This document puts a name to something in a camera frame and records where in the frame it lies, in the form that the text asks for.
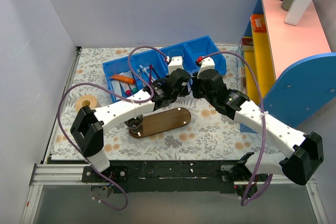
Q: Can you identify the dark smoked plastic cup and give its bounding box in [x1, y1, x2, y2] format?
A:
[125, 118, 143, 134]

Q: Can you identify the clear textured acrylic holder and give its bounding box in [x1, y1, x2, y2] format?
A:
[187, 71, 197, 96]

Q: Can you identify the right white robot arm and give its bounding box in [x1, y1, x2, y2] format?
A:
[192, 69, 324, 185]

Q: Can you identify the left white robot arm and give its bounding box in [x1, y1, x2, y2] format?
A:
[70, 68, 191, 182]

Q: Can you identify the red toothbrush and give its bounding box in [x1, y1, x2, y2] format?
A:
[149, 65, 152, 84]

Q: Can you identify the white toothbrush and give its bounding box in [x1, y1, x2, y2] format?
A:
[139, 65, 156, 82]

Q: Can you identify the oval wooden tray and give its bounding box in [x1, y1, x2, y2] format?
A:
[129, 107, 191, 139]

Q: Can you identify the grey toothbrush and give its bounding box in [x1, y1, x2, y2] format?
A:
[137, 69, 145, 88]

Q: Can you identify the orange toothpaste tube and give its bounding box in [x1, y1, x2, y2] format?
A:
[110, 74, 136, 84]

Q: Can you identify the left blue divided bin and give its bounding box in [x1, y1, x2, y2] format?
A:
[102, 50, 168, 98]

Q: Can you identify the blue divided bin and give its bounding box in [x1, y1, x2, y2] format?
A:
[160, 36, 219, 72]
[102, 50, 168, 98]

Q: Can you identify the white tube green cap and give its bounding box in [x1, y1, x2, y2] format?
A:
[128, 84, 138, 94]

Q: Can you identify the right blue divided bin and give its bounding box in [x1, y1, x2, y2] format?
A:
[160, 36, 219, 72]

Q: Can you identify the clear plastic cup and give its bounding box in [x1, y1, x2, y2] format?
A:
[168, 49, 184, 58]

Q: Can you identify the floral table mat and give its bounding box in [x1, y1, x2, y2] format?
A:
[51, 44, 293, 161]

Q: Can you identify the sponge package box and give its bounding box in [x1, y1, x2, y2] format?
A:
[237, 36, 254, 90]

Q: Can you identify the orange snack box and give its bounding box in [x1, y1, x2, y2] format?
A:
[250, 14, 267, 33]

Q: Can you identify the blue pink shelf unit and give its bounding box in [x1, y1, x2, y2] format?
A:
[253, 0, 335, 127]

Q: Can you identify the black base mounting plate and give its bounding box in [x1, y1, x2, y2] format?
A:
[81, 159, 270, 196]

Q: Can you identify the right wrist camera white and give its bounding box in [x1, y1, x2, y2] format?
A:
[196, 57, 215, 74]

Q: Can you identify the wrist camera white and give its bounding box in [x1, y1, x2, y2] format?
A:
[168, 56, 184, 75]
[196, 57, 215, 74]

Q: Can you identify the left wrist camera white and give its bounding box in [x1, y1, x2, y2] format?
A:
[168, 56, 184, 75]

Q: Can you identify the wooden ring roll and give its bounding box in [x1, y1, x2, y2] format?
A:
[75, 94, 102, 114]

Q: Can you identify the aluminium frame rail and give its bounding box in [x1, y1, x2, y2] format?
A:
[20, 162, 87, 224]

